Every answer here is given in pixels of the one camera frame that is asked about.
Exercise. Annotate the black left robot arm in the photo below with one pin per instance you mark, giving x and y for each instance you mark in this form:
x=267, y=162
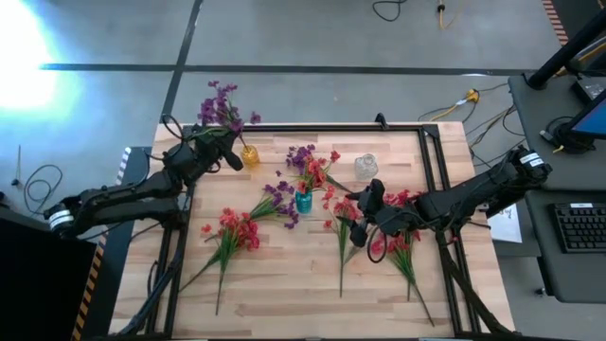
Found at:
x=118, y=203

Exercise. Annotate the small black frame clamp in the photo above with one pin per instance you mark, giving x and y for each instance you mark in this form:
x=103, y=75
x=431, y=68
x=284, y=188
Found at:
x=381, y=120

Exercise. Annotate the white paper sheet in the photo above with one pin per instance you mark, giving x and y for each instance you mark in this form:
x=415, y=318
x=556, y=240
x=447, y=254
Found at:
x=509, y=228

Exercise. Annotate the clear cut glass vase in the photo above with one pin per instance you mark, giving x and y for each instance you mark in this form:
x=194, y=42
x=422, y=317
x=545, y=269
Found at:
x=366, y=166

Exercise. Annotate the black mat hazard stripe edge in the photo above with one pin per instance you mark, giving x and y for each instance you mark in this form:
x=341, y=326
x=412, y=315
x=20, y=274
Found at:
x=118, y=265

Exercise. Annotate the grey yellow equipment box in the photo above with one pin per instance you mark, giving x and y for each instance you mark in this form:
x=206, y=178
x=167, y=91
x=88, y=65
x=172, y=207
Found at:
x=592, y=57

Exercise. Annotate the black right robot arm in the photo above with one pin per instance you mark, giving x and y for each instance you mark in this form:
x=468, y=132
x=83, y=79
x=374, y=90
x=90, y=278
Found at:
x=473, y=194

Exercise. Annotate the blue textured glass vase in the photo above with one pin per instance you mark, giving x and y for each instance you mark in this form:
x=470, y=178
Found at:
x=304, y=203

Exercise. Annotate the red white striped tape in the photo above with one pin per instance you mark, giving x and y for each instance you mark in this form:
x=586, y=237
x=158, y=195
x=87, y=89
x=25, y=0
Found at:
x=554, y=19

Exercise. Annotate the large black box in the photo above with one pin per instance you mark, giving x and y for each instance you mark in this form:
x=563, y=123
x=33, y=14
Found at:
x=42, y=284

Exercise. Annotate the black computer keyboard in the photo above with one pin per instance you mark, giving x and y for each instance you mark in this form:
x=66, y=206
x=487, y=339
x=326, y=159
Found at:
x=582, y=229

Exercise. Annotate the black stand pole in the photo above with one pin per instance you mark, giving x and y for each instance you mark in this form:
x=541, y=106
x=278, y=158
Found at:
x=563, y=52

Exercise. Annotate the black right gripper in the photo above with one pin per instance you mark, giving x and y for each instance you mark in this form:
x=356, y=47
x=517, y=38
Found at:
x=388, y=218

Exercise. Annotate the yellow glass vase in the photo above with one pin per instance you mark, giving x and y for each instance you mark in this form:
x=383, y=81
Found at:
x=251, y=157

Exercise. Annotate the grey desk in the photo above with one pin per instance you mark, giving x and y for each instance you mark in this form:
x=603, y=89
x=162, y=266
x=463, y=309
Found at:
x=535, y=109
x=568, y=279

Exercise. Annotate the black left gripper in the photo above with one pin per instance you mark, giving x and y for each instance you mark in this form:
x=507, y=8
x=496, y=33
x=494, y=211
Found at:
x=213, y=149

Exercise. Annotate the black aluminium table frame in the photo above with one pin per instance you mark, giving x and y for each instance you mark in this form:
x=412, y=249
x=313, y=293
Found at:
x=308, y=128

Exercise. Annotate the red artificial flower bunch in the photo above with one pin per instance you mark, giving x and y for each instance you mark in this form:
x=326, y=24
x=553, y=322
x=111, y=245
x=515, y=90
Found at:
x=402, y=196
x=402, y=256
x=251, y=241

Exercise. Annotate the monitor with blue screen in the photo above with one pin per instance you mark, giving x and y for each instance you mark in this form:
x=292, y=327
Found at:
x=594, y=120

